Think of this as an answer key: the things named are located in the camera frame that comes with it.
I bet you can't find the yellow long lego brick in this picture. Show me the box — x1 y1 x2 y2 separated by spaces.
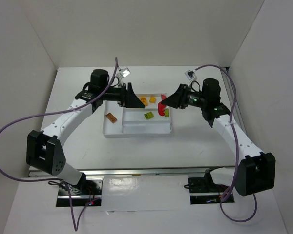
140 97 148 106

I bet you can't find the small green lego brick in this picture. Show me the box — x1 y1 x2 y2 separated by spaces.
164 108 170 117

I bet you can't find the red lego piece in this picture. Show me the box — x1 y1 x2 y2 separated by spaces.
157 94 166 116

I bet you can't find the small yellow lego brick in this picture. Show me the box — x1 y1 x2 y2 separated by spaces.
149 97 156 103

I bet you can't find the green yellow lego stack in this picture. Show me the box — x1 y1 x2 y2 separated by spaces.
144 112 154 120

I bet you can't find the tan lego plate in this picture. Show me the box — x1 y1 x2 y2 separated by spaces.
106 113 117 123

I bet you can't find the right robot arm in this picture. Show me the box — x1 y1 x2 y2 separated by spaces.
162 78 276 196

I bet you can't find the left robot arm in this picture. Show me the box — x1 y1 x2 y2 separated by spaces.
26 68 144 194

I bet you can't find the white divided tray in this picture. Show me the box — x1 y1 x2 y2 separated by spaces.
103 93 172 138

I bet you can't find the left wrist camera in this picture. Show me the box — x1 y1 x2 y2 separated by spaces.
118 68 131 78

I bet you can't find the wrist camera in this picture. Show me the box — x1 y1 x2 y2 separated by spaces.
185 70 197 80
118 68 131 78

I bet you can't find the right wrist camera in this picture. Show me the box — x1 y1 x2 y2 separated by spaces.
185 70 197 80

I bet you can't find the aluminium side rail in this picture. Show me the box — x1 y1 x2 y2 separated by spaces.
216 67 250 151

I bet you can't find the aluminium front rail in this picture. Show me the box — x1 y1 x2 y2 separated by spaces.
28 165 237 178

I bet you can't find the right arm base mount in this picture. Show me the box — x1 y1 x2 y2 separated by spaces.
184 167 228 205

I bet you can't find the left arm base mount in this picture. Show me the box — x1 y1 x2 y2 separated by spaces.
48 179 103 207

